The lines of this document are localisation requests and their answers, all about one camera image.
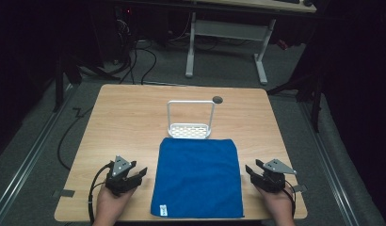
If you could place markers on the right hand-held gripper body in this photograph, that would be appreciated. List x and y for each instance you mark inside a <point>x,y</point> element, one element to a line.
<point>271,182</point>

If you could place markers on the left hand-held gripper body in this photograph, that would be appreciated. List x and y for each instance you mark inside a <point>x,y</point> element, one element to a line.
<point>119,183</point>

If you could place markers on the blue cloth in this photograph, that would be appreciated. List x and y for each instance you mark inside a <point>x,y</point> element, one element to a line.
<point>197,179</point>

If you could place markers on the white perforated rack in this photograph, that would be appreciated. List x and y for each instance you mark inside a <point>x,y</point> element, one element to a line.
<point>189,131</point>

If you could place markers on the person's right hand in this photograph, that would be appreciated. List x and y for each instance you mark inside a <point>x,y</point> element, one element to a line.
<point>280,205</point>

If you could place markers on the person's left hand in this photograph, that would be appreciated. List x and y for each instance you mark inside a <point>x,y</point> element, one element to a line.
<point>108,207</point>

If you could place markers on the grey tape strip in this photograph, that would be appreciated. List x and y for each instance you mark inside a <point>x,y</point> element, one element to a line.
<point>65,193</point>
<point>300,188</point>

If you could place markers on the grey table grommet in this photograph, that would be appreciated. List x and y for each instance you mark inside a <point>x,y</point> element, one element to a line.
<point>217,100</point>

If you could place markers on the black metal stand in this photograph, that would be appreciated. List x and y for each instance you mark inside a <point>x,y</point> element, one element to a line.
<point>313,94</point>
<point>61,81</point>

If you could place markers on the black computer tower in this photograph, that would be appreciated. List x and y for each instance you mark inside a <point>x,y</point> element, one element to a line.
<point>123,31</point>

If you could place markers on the white-framed wooden desk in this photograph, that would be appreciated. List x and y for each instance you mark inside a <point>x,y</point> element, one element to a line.
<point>232,31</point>

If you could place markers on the black keyboard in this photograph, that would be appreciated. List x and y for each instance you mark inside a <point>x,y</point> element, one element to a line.
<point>287,1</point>

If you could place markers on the black computer mouse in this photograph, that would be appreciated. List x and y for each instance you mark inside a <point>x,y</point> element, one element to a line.
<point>308,3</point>

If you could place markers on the metal floor rail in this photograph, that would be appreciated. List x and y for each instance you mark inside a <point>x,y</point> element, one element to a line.
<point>330,166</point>
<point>31,157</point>

